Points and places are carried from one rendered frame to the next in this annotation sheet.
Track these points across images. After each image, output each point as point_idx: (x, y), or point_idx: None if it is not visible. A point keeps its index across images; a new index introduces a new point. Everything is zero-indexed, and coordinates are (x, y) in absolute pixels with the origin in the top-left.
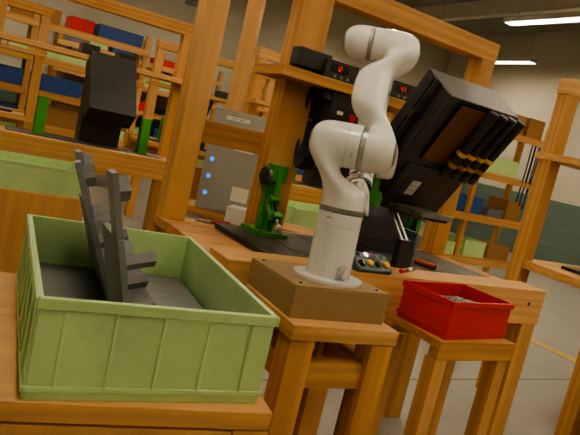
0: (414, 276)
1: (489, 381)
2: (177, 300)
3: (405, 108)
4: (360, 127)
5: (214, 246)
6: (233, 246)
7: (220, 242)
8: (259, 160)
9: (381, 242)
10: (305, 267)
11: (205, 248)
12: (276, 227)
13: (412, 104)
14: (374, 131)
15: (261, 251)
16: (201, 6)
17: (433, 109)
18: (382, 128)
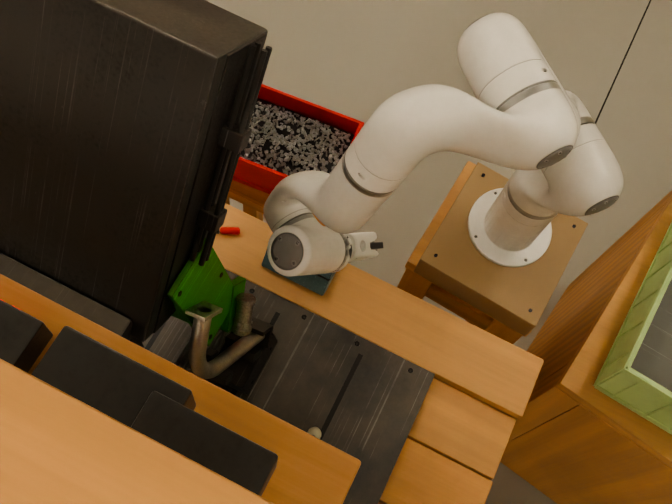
0: (229, 213)
1: None
2: (666, 318)
3: (197, 162)
4: (593, 128)
5: (476, 447)
6: (432, 442)
7: (442, 464)
8: None
9: None
10: (513, 256)
11: (503, 441)
12: (321, 433)
13: (212, 136)
14: (585, 110)
15: (430, 384)
16: None
17: (250, 83)
18: (578, 99)
